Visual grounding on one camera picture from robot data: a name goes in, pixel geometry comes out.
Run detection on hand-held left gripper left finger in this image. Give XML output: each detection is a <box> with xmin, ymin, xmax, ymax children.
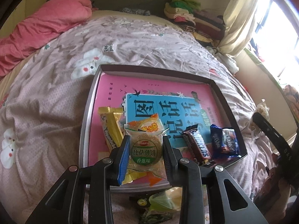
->
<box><xmin>24</xmin><ymin>135</ymin><xmax>131</xmax><ymax>224</ymax></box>

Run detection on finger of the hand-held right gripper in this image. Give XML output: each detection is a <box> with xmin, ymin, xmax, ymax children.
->
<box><xmin>253</xmin><ymin>112</ymin><xmax>293</xmax><ymax>162</ymax></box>

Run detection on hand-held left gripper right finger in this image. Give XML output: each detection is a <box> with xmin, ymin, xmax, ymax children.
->
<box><xmin>162</xmin><ymin>135</ymin><xmax>269</xmax><ymax>224</ymax></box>

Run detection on round cracker packet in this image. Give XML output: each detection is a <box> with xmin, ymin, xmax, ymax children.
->
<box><xmin>124</xmin><ymin>126</ymin><xmax>170</xmax><ymax>180</ymax></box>

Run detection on clear puffed snack packet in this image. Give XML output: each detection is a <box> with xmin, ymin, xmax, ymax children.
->
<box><xmin>249</xmin><ymin>99</ymin><xmax>270</xmax><ymax>136</ymax></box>

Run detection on brown chocolate bar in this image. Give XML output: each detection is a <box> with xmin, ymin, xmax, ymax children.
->
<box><xmin>181</xmin><ymin>124</ymin><xmax>212</xmax><ymax>166</ymax></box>

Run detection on yellow candy bar packet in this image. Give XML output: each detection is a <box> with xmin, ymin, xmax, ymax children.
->
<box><xmin>98</xmin><ymin>106</ymin><xmax>125</xmax><ymax>153</ymax></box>

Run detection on orange snack packet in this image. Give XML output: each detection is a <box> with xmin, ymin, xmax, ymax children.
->
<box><xmin>117</xmin><ymin>113</ymin><xmax>170</xmax><ymax>187</ymax></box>

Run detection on dark shallow cardboard box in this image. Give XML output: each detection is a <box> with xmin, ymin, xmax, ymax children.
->
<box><xmin>78</xmin><ymin>64</ymin><xmax>248</xmax><ymax>193</ymax></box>

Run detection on person's right hand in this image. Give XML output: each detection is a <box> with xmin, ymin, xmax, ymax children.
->
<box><xmin>255</xmin><ymin>154</ymin><xmax>291</xmax><ymax>203</ymax></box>

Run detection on green and white snack packet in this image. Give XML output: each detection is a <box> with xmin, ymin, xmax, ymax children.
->
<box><xmin>147</xmin><ymin>187</ymin><xmax>184</xmax><ymax>214</ymax></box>

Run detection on orange patterned cushion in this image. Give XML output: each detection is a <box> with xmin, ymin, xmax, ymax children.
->
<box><xmin>283</xmin><ymin>84</ymin><xmax>299</xmax><ymax>112</ymax></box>

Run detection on dark blue cookie packet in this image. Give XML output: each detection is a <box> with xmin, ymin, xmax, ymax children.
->
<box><xmin>221</xmin><ymin>127</ymin><xmax>241</xmax><ymax>155</ymax></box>

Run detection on blue snack wrapper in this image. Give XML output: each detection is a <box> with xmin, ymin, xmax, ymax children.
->
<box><xmin>209</xmin><ymin>124</ymin><xmax>223</xmax><ymax>159</ymax></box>

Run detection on pink and blue book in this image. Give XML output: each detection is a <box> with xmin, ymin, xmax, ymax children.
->
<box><xmin>87</xmin><ymin>73</ymin><xmax>236</xmax><ymax>187</ymax></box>

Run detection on black and green snack packet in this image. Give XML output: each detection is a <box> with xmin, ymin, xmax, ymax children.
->
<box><xmin>130</xmin><ymin>196</ymin><xmax>173</xmax><ymax>224</ymax></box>

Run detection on colourful clothes on sill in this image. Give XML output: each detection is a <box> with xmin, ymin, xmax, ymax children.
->
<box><xmin>246</xmin><ymin>40</ymin><xmax>265</xmax><ymax>61</ymax></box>

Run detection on window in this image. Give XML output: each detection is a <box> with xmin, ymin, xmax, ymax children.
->
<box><xmin>248</xmin><ymin>0</ymin><xmax>299</xmax><ymax>87</ymax></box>

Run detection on cream curtain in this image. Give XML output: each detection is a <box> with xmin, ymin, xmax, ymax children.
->
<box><xmin>217</xmin><ymin>0</ymin><xmax>262</xmax><ymax>56</ymax></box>

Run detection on pile of folded clothes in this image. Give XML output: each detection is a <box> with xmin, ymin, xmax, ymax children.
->
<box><xmin>164</xmin><ymin>0</ymin><xmax>228</xmax><ymax>48</ymax></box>

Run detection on grey patterned cloth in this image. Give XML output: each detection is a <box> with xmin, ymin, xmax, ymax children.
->
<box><xmin>121</xmin><ymin>7</ymin><xmax>150</xmax><ymax>17</ymax></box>

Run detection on pink blanket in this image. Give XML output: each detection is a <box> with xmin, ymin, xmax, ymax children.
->
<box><xmin>0</xmin><ymin>0</ymin><xmax>93</xmax><ymax>77</ymax></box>

